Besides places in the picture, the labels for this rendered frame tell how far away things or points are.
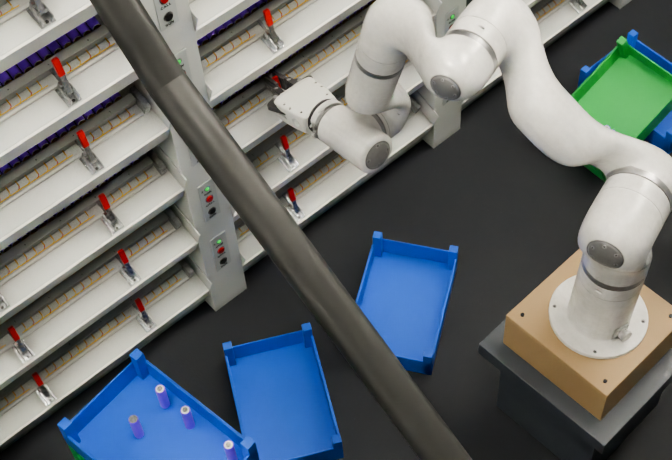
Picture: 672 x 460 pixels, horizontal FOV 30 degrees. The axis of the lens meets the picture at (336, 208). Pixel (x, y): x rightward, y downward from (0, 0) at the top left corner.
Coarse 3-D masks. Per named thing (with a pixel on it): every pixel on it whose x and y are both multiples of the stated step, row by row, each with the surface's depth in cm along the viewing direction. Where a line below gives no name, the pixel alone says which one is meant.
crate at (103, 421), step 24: (144, 360) 233; (120, 384) 234; (144, 384) 236; (168, 384) 233; (96, 408) 231; (120, 408) 233; (144, 408) 233; (168, 408) 233; (192, 408) 232; (72, 432) 226; (96, 432) 231; (120, 432) 230; (144, 432) 230; (168, 432) 230; (192, 432) 230; (216, 432) 229; (96, 456) 228; (120, 456) 228; (144, 456) 227; (168, 456) 227; (192, 456) 227; (216, 456) 227; (240, 456) 226
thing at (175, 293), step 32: (160, 288) 282; (192, 288) 283; (128, 320) 277; (160, 320) 279; (64, 352) 271; (96, 352) 274; (128, 352) 278; (32, 384) 269; (64, 384) 271; (0, 416) 266; (32, 416) 267; (0, 448) 267
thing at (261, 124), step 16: (432, 0) 275; (432, 16) 277; (352, 32) 271; (304, 48) 268; (336, 48) 269; (352, 48) 270; (304, 64) 267; (336, 64) 268; (320, 80) 266; (336, 80) 267; (256, 96) 262; (240, 112) 260; (256, 112) 261; (272, 112) 262; (240, 128) 259; (256, 128) 260; (272, 128) 261; (240, 144) 258; (256, 144) 262
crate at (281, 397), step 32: (224, 352) 277; (256, 352) 284; (288, 352) 284; (256, 384) 280; (288, 384) 279; (320, 384) 279; (256, 416) 275; (288, 416) 275; (320, 416) 274; (288, 448) 270; (320, 448) 270
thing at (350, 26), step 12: (360, 12) 271; (348, 24) 269; (360, 24) 272; (324, 36) 267; (336, 36) 268; (312, 48) 266; (324, 48) 268; (300, 60) 264; (288, 72) 264; (264, 84) 261; (240, 96) 259; (252, 96) 260; (228, 108) 257; (228, 120) 258
